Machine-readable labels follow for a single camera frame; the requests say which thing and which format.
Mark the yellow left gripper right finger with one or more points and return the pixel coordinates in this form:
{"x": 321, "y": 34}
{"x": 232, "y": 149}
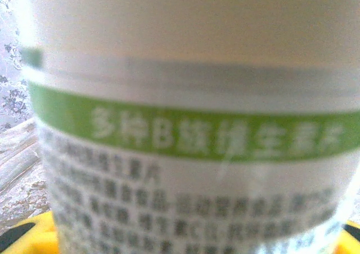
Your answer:
{"x": 350, "y": 240}

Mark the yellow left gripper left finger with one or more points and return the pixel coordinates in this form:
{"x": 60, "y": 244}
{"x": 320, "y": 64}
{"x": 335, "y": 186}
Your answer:
{"x": 28, "y": 237}

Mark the white pill bottle green label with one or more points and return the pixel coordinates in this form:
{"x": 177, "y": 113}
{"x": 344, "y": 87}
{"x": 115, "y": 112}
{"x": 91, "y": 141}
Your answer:
{"x": 180, "y": 124}

